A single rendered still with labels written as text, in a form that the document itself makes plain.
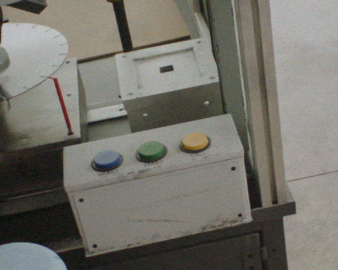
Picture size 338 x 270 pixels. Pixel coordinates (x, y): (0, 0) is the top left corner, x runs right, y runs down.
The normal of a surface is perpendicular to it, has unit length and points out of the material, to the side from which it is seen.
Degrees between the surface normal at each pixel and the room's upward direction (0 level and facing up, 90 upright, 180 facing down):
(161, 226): 90
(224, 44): 90
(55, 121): 0
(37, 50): 0
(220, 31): 90
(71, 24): 0
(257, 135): 90
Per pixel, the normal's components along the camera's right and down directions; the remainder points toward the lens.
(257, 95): 0.16, 0.56
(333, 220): -0.13, -0.80
